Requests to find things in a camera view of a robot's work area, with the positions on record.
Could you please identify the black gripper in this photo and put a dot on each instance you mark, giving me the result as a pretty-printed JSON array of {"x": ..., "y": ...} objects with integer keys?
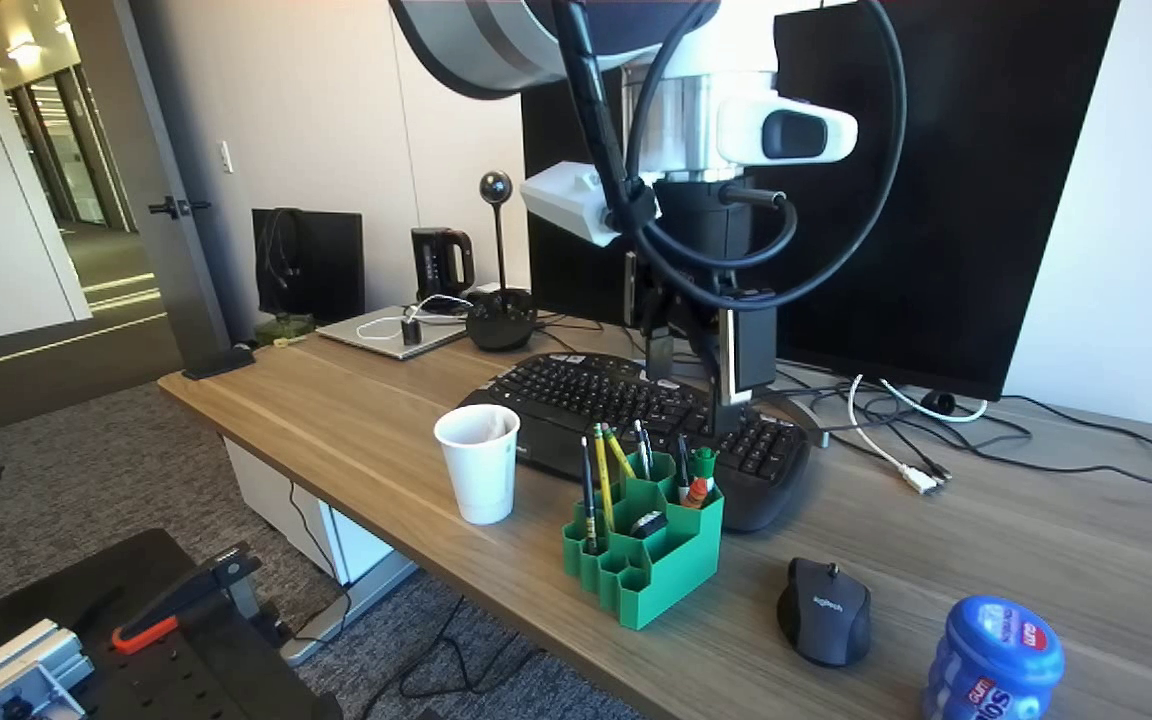
[{"x": 717, "y": 244}]

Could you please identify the orange crayon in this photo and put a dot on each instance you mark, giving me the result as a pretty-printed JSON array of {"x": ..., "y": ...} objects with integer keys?
[{"x": 698, "y": 491}]

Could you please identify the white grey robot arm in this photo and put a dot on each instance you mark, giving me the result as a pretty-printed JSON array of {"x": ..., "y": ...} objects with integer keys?
[{"x": 721, "y": 92}]

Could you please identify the green hexagonal pencil rack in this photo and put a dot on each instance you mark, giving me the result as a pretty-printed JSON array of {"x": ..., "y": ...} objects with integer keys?
[{"x": 649, "y": 562}]

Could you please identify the white paper cup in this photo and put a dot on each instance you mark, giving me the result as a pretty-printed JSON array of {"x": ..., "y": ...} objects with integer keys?
[{"x": 478, "y": 461}]

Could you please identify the green marker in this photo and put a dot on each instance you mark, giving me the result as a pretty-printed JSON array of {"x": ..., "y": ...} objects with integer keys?
[{"x": 701, "y": 464}]

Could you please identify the black computer keyboard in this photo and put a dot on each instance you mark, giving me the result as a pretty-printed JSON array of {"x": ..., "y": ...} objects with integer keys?
[{"x": 577, "y": 402}]

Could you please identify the yellow pencil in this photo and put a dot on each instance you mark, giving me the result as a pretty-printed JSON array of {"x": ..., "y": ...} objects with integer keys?
[{"x": 603, "y": 481}]

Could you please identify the dark pencil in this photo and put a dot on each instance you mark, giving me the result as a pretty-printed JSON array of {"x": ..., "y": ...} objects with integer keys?
[{"x": 591, "y": 492}]

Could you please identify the black ball webcam on stand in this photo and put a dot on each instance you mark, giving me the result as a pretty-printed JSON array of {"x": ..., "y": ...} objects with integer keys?
[{"x": 502, "y": 320}]

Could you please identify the black computer mouse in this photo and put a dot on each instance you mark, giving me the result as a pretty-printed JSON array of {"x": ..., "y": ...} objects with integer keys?
[{"x": 824, "y": 609}]

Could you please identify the large black monitor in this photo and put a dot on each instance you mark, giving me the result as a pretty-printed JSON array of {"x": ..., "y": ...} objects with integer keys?
[{"x": 976, "y": 186}]

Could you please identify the silver flat tray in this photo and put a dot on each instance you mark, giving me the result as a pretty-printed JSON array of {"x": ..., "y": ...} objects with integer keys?
[{"x": 378, "y": 329}]

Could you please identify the black framed box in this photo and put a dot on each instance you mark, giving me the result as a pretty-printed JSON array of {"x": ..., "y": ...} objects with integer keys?
[{"x": 308, "y": 266}]

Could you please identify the white under-desk cabinet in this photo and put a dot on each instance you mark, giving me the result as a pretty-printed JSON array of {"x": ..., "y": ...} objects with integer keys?
[{"x": 322, "y": 534}]

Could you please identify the blue plastic container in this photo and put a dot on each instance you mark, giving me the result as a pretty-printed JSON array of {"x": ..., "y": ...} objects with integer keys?
[{"x": 993, "y": 662}]

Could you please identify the black pegboard work table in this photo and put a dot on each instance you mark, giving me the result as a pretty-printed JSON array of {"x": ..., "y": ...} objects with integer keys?
[{"x": 176, "y": 665}]

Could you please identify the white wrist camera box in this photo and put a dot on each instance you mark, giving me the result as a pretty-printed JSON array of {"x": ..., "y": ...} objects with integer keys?
[{"x": 573, "y": 202}]

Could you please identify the aluminium rail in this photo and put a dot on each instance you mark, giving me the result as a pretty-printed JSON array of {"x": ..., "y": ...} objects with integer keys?
[{"x": 1, "y": 673}]

